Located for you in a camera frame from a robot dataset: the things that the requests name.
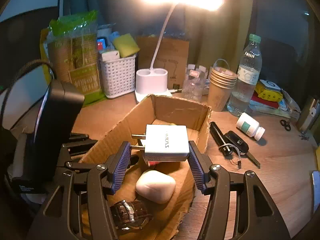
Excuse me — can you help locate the black flashlight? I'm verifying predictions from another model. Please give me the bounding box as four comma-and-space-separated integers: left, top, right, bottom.
209, 122, 234, 157

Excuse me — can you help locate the clear plastic water bottle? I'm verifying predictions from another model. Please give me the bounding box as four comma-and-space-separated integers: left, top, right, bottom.
227, 34, 263, 117

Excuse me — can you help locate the white earbuds case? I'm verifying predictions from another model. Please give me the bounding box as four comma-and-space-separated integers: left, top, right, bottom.
135, 169, 176, 204

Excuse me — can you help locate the white plug charger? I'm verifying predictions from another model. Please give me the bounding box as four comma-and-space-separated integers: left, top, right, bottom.
132, 124, 189, 162

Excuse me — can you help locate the green bag of paper cups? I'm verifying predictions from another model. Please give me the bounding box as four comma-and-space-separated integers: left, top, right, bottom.
47, 10, 107, 106

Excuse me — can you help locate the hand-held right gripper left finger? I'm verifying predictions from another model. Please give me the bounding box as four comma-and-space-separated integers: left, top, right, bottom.
32, 141, 133, 240

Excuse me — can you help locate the yellow sponge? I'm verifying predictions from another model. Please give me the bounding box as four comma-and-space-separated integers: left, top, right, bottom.
112, 34, 139, 58

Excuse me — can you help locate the white desk lamp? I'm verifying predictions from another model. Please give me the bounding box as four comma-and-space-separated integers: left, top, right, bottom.
132, 0, 225, 103

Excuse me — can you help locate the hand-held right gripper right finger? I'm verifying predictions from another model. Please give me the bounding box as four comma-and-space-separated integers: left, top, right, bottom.
187, 140, 292, 240

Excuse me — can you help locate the white pill bottle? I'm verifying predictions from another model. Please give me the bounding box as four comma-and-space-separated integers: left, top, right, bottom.
236, 112, 266, 140

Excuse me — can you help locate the stack of books and papers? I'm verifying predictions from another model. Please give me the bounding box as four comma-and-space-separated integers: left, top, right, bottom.
249, 89, 301, 120

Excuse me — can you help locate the yellow printed package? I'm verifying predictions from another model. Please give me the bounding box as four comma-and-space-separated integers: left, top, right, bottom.
40, 29, 54, 85

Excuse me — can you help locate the stack of brown paper cups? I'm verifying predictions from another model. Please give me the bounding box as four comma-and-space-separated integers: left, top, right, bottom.
207, 66, 238, 112

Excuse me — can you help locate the white round-dial device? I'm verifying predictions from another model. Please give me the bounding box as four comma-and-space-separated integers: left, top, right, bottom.
261, 80, 281, 91

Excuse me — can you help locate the white plastic basket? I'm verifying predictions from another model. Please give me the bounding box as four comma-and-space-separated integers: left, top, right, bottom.
100, 54, 137, 99

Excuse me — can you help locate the cardboard box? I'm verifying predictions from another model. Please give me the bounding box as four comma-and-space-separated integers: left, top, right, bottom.
79, 94, 213, 240

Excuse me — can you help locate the brown paper bag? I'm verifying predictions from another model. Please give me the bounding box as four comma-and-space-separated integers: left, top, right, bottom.
136, 36, 190, 90

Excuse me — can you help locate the small white printed box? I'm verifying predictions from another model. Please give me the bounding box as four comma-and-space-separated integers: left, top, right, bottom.
101, 50, 120, 61

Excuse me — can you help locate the black braided cable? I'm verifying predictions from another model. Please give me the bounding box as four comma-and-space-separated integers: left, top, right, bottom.
0, 59, 55, 130

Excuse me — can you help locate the clear plastic cup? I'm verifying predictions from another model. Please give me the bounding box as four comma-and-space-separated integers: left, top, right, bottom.
182, 64, 209, 102

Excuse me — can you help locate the black car key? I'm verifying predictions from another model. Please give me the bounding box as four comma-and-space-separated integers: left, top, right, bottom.
225, 131, 261, 168

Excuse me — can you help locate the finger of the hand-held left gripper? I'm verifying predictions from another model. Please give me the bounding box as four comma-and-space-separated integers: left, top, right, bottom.
55, 160, 100, 181
61, 133, 98, 157

